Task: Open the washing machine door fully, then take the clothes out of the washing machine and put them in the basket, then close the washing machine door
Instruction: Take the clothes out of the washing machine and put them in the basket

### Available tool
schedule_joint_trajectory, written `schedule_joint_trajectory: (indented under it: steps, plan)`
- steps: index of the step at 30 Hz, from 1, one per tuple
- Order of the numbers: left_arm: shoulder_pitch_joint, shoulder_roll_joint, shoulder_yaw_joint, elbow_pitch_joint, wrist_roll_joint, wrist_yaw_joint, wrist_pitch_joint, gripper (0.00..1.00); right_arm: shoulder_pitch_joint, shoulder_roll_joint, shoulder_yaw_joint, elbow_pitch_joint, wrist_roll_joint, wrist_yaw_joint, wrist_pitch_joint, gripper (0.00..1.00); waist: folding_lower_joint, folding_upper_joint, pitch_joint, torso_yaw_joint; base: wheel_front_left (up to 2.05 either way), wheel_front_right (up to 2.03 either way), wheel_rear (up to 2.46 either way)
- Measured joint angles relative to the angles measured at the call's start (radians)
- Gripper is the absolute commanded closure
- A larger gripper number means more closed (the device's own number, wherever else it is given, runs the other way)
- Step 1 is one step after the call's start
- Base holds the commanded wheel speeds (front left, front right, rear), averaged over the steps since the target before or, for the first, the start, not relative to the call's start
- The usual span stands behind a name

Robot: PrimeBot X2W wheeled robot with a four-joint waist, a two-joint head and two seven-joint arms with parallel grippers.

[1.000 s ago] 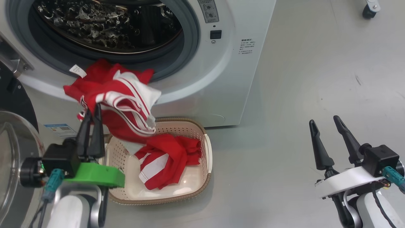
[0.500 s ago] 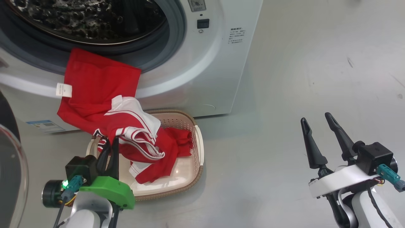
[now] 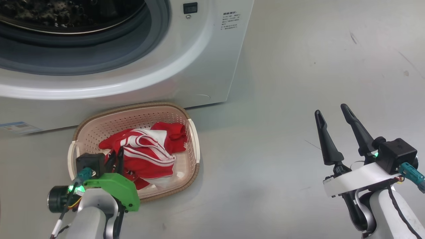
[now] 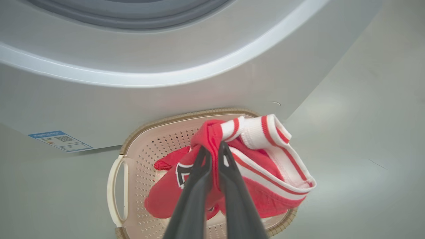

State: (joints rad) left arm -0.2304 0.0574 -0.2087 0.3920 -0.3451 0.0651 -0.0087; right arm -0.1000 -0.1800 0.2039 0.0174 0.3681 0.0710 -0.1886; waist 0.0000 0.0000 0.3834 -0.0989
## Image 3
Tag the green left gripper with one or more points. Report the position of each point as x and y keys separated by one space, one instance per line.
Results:
x=123 y=189

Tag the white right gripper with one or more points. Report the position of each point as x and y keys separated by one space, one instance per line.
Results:
x=362 y=177

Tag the red and white jersey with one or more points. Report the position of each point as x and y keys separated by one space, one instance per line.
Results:
x=149 y=156

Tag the cream perforated laundry basket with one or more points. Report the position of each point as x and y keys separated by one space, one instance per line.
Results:
x=186 y=172

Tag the white front-load washing machine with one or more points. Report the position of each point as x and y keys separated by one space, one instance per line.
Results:
x=186 y=66

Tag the black cylindrical left wrist motor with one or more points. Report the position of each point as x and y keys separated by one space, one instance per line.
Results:
x=58 y=199

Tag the blue energy label sticker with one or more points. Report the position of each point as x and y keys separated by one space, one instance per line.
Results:
x=20 y=127

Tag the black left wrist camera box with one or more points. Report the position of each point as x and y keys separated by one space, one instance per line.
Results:
x=91 y=162

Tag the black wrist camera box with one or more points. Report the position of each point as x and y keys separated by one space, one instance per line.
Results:
x=396 y=152
x=91 y=162

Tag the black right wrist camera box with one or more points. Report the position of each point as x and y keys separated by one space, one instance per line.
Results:
x=396 y=152

